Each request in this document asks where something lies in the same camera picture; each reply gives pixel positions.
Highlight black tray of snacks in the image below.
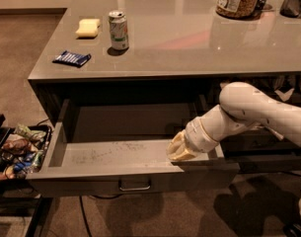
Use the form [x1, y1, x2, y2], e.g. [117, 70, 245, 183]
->
[0, 124, 52, 183]

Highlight blue snack bar wrapper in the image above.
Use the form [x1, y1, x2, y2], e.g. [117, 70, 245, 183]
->
[52, 50, 92, 68]

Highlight grey counter cabinet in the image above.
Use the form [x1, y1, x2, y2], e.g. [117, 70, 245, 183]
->
[27, 0, 301, 175]

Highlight black floor cable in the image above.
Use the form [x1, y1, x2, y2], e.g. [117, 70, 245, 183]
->
[78, 171, 301, 237]

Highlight yellow sponge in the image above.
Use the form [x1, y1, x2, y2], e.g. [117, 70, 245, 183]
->
[76, 19, 101, 38]

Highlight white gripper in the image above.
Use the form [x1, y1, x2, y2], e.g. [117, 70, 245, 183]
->
[167, 118, 218, 161]

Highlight grey drawer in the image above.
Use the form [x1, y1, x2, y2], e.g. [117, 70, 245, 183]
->
[237, 155, 301, 174]
[28, 100, 239, 198]
[220, 129, 301, 157]

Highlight large jar of nuts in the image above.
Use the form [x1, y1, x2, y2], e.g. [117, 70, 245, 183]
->
[216, 0, 258, 19]

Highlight green white soda can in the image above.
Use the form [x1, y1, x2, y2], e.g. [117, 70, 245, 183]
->
[109, 10, 129, 50]

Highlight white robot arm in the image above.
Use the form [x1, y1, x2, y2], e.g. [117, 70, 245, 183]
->
[167, 82, 301, 161]

